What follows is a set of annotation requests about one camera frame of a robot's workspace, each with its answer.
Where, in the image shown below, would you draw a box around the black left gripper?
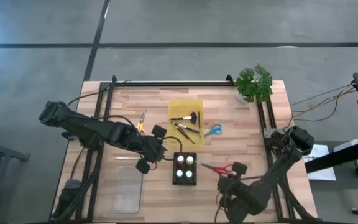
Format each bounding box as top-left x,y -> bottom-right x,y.
135,124 -> 167,174

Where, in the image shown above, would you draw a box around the red-handled scissors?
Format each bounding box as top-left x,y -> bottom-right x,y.
200,162 -> 234,177

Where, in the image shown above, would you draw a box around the yellow-handled scissors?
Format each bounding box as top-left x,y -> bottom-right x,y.
136,108 -> 148,135

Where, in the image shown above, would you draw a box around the black paintbrush silver ferrule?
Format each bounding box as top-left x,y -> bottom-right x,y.
175,123 -> 200,134

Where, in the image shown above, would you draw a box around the black fan brush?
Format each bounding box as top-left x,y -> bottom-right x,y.
170,111 -> 198,124

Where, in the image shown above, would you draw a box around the black slotted plastic basket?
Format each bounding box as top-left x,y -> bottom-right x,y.
172,151 -> 198,187

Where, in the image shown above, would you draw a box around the clear plastic container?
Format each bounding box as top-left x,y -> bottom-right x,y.
104,157 -> 145,215

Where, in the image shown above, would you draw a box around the yellow plastic bin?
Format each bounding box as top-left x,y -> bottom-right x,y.
165,98 -> 205,147

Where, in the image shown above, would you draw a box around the white paper sheet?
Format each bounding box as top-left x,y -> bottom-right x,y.
303,143 -> 337,182

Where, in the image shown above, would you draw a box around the green artificial plant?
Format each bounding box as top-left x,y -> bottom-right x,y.
235,63 -> 273,104

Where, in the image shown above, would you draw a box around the black equipment cart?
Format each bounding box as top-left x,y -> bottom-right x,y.
305,68 -> 358,218

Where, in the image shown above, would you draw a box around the white plastic box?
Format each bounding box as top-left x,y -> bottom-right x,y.
333,139 -> 358,152

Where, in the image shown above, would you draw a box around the grey metal stand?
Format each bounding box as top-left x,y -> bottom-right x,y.
0,133 -> 30,218

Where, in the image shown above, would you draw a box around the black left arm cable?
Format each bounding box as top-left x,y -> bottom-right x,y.
66,91 -> 184,161

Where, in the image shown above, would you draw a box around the blue-handled scissors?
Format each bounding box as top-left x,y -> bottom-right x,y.
204,123 -> 223,137

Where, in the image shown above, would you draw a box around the black aluminium table frame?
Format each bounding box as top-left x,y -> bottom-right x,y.
50,74 -> 318,223

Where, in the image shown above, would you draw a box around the yellow and black cable bundle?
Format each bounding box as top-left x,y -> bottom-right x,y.
289,81 -> 357,123

